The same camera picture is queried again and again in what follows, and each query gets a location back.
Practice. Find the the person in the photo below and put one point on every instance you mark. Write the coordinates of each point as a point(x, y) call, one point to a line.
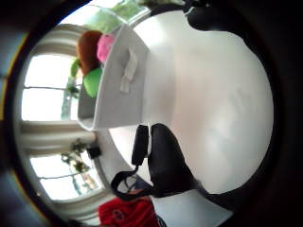
point(129, 213)

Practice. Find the small black device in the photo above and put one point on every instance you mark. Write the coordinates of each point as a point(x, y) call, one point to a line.
point(93, 152)

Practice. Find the grey fabric storage box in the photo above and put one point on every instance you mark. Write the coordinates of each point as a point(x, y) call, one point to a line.
point(116, 94)

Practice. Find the potted green plant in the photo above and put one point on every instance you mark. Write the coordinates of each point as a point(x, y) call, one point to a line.
point(75, 157)

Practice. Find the white framed window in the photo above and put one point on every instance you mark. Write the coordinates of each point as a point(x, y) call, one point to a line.
point(64, 178)
point(45, 88)

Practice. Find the pink soft toy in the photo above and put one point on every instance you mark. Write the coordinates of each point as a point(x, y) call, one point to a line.
point(104, 47)

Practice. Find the brown soft toy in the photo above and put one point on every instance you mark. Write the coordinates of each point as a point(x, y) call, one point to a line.
point(88, 50)

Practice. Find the small green soft toy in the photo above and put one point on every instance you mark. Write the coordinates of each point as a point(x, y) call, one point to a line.
point(74, 67)

